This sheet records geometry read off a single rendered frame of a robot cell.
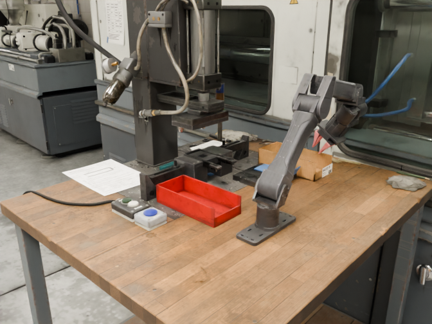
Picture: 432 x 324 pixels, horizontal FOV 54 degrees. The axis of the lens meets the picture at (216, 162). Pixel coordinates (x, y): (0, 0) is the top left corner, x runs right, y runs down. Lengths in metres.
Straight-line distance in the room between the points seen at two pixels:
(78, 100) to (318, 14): 3.16
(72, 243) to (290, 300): 0.58
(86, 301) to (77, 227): 1.25
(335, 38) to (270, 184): 0.83
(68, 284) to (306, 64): 1.76
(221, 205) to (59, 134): 3.38
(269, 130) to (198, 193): 0.80
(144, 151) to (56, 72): 2.88
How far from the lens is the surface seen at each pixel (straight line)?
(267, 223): 1.16
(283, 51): 2.00
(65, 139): 4.59
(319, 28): 1.88
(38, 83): 4.40
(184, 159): 1.47
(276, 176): 1.14
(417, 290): 1.94
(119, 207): 1.28
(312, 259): 1.09
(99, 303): 2.44
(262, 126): 2.09
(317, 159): 1.64
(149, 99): 1.58
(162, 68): 1.50
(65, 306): 2.48
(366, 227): 1.27
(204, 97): 1.44
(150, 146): 1.63
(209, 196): 1.33
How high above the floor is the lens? 1.48
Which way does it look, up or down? 20 degrees down
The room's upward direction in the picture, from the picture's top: straight up
